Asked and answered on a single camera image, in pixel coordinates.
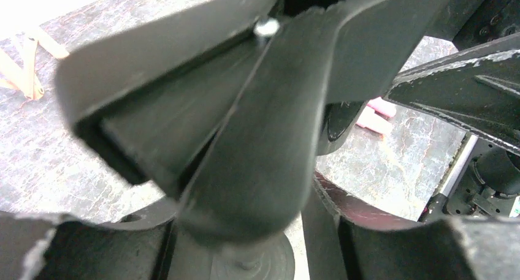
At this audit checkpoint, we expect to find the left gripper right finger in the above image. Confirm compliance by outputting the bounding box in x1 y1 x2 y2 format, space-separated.
302 172 519 279

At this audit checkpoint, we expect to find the black microphone stand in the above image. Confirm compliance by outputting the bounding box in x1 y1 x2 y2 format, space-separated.
55 0 449 279

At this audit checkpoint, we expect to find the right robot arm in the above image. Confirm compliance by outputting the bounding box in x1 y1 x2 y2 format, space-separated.
385 0 519 222

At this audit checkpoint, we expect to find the pink music stand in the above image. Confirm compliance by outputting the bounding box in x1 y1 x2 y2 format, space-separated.
1 27 69 100

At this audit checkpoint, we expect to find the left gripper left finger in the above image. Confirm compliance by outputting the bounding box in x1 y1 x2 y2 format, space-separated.
1 199 175 279

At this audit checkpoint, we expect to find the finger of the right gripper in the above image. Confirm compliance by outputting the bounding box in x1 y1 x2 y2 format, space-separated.
383 33 519 154

